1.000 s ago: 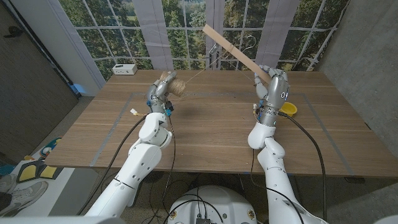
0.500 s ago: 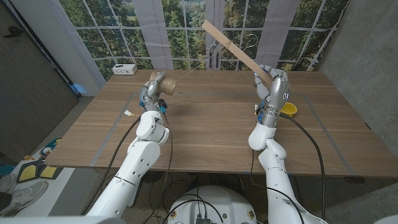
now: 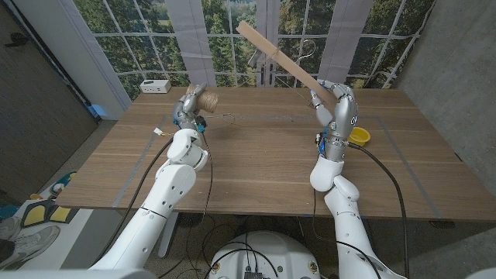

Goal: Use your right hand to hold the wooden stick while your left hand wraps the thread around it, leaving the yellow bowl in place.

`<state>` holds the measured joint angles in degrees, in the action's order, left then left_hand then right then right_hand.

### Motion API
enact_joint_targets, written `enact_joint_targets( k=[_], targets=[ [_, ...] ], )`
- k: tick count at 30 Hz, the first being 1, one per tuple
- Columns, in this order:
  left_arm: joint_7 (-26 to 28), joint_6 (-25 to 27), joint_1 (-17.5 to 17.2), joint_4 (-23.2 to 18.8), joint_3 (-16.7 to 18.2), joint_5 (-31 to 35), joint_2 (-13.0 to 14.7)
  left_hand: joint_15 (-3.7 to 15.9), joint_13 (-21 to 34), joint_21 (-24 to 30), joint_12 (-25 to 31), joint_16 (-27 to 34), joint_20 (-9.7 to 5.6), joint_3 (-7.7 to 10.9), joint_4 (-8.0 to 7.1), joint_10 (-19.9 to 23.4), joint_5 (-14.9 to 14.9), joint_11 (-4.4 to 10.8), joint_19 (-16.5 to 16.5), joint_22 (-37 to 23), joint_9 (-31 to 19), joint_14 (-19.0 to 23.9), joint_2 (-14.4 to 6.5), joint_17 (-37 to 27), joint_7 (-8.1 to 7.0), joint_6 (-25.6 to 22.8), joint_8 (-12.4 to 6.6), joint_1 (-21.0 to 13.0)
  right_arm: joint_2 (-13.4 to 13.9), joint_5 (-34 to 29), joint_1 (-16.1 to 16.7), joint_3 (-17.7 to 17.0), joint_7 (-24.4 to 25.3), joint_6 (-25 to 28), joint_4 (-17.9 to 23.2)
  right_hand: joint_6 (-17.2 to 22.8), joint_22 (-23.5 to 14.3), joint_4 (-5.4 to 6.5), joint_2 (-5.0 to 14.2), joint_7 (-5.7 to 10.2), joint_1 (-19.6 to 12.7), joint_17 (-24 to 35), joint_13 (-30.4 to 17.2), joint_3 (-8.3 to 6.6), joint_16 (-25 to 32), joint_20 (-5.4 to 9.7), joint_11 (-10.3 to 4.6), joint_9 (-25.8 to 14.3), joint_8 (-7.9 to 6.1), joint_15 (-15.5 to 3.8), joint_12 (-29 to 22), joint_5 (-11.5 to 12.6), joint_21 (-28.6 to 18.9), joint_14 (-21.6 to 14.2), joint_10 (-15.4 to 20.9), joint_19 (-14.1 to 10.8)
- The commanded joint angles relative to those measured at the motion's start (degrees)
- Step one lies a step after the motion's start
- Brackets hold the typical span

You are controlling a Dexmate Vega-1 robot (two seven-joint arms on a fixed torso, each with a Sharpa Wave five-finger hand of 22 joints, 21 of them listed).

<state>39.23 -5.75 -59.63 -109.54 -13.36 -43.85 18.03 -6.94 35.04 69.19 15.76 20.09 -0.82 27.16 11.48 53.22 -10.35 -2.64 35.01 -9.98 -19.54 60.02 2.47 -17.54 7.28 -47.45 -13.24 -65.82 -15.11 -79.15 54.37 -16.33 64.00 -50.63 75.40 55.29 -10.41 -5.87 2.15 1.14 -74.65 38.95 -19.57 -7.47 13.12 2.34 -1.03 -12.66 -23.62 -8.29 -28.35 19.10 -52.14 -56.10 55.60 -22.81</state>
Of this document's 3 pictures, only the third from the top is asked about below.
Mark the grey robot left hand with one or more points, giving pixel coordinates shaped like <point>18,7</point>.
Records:
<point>188,110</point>

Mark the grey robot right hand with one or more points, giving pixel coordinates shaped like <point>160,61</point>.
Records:
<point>345,112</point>

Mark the beige twine spool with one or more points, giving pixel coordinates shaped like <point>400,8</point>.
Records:
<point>209,101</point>

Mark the wooden hanger with metal clips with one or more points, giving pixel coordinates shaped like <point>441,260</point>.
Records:
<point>286,62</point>

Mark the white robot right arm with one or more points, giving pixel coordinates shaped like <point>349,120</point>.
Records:
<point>345,217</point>

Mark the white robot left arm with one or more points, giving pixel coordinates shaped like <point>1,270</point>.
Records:
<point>170,190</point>

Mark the yellow bowl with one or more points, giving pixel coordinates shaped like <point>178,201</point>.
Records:
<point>362,135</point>

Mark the forest window printed backdrop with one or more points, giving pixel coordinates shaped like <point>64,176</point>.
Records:
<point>193,38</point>

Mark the small blue object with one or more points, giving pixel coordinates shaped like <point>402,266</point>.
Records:
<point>97,110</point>

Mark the black round grille object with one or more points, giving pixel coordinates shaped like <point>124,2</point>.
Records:
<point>190,220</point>

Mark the white metal table leg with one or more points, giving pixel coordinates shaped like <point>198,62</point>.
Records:
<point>173,228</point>

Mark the colourful slipper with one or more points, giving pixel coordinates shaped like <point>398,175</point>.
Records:
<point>62,185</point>

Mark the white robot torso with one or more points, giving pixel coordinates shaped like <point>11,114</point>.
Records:
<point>271,255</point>

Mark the yellow and black pad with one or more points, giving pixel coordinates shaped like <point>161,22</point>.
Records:
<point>35,215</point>
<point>62,214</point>

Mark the grey sneaker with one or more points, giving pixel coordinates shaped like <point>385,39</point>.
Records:
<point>35,242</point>

